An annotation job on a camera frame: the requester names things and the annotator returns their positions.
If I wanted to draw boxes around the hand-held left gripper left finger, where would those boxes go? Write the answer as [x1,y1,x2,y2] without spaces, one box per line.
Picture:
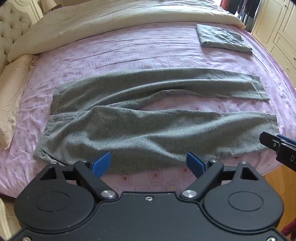
[40,151,119,201]

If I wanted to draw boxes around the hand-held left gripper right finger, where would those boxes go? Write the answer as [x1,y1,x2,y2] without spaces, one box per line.
[180,151,264,200]

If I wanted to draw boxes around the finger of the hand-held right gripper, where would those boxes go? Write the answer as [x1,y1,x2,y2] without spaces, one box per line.
[277,134,296,147]
[259,132,282,154]

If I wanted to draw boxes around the grey pants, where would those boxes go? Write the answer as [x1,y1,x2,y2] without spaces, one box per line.
[33,68,278,174]

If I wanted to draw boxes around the red cloth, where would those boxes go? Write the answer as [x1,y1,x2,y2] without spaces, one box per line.
[281,217,296,235]

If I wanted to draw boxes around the folded grey garment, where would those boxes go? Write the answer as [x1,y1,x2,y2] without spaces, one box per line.
[196,24,253,55]

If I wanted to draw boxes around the peach pillow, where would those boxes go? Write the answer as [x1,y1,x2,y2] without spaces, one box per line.
[0,54,39,150]

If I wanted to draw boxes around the pink patterned bedsheet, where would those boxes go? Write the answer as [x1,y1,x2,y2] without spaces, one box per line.
[0,22,296,197]

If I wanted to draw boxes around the cream wardrobe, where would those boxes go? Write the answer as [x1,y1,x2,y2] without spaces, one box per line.
[251,0,296,88]

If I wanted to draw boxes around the hanging dark clothes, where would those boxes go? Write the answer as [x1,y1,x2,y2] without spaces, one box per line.
[220,0,262,32]

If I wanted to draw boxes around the cream duvet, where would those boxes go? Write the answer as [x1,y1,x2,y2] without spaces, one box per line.
[7,0,247,62]

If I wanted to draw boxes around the cream tufted headboard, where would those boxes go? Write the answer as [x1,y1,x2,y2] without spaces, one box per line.
[0,0,44,77]

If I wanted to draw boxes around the cream bed frame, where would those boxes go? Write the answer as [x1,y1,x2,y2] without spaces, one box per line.
[0,195,23,241]

